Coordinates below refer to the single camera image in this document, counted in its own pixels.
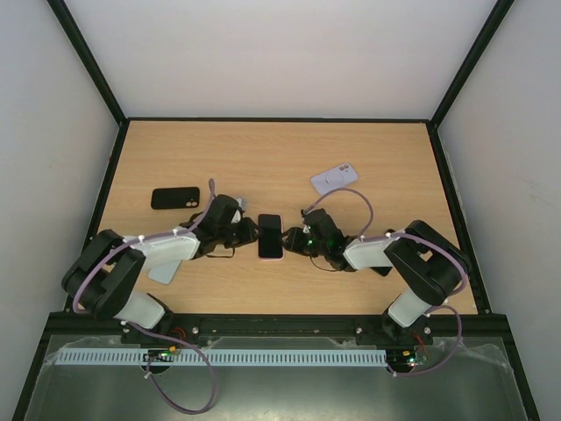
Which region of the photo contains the magenta smartphone black screen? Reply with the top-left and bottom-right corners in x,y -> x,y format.
257,213 -> 284,260

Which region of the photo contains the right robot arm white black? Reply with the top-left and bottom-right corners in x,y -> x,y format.
281,209 -> 471,344

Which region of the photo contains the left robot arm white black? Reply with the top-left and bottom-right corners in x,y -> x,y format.
61,195 -> 259,330

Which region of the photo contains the lilac magsafe phone case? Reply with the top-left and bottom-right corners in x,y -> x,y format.
310,162 -> 359,196

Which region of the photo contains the black phone case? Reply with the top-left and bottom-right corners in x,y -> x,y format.
150,187 -> 201,211

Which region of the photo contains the black smartphone right side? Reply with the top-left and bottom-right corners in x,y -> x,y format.
372,229 -> 394,277

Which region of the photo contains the light blue smartphone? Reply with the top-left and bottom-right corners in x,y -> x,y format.
147,260 -> 181,285

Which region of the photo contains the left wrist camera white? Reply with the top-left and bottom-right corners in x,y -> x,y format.
231,197 -> 246,224

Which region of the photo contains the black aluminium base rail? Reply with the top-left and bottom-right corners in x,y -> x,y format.
46,310 -> 509,347

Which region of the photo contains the black enclosure frame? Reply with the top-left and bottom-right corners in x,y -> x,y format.
13,0 -> 539,420

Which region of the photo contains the white slotted cable duct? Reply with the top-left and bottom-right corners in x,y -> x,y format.
54,348 -> 387,367

